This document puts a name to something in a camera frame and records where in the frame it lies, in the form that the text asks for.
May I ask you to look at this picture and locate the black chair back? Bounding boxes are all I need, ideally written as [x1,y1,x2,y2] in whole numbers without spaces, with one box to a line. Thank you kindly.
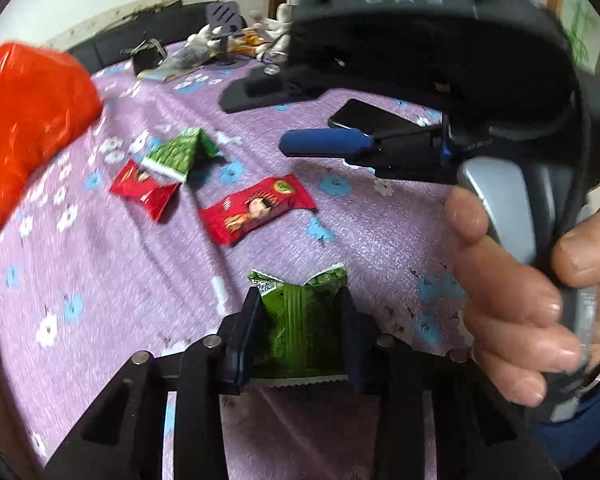
[67,0,221,68]

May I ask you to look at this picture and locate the clear plastic bag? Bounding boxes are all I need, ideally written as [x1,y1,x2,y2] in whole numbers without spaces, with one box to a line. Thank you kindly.
[162,42,216,73]

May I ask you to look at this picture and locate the grey phone stand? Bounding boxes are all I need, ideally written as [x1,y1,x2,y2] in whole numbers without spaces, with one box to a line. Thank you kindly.
[205,1,245,67]

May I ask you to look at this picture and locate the small black box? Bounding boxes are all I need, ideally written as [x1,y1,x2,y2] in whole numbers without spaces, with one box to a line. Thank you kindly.
[120,39,170,77]

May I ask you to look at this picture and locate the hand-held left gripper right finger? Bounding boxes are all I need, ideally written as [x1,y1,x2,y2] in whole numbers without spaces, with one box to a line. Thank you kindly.
[337,286,563,480]

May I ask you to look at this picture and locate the red emblem snack packet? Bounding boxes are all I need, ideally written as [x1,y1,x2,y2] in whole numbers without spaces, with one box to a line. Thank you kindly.
[198,174,317,247]

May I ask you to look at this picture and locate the black smartphone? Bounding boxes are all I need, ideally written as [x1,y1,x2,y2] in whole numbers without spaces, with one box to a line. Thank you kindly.
[327,98,431,133]

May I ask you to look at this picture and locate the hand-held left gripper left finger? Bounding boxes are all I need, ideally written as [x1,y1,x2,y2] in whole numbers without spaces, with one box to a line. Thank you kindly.
[42,286,265,480]

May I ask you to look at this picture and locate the red plastic bag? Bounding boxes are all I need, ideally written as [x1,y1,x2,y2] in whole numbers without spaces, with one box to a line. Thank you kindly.
[0,42,105,243]

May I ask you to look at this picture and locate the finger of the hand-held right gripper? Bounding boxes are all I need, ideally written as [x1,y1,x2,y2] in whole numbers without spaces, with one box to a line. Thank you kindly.
[219,66,341,115]
[278,127,448,181]

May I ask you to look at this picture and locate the orange packets under stand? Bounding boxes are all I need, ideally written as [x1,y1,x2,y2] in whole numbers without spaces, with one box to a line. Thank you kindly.
[228,30,261,57]

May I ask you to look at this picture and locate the green snack packet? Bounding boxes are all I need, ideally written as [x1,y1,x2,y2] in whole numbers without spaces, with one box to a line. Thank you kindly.
[246,266,350,388]
[140,127,226,184]

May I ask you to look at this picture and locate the person's right hand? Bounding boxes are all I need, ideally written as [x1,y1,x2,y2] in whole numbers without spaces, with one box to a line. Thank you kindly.
[445,187,600,408]

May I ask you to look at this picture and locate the white cotton glove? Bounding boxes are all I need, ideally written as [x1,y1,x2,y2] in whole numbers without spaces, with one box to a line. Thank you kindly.
[252,2,293,53]
[187,25,226,51]

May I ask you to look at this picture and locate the striped booklet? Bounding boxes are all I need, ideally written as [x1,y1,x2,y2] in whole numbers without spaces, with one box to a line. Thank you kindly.
[137,65,191,83]

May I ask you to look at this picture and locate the small red snack packet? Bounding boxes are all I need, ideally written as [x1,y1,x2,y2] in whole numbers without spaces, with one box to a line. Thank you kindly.
[108,160,180,223]

